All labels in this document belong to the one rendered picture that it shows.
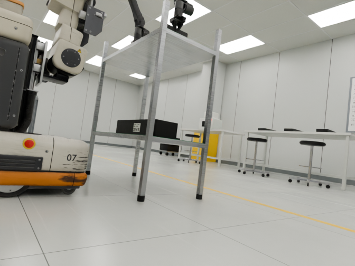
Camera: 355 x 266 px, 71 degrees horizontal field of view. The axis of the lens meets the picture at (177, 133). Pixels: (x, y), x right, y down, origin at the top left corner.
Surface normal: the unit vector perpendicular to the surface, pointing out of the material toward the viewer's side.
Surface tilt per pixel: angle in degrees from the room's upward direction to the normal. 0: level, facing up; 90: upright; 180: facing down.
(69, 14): 90
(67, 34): 90
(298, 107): 90
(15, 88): 90
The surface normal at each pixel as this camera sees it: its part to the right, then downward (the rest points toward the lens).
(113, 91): 0.61, 0.03
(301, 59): -0.79, -0.13
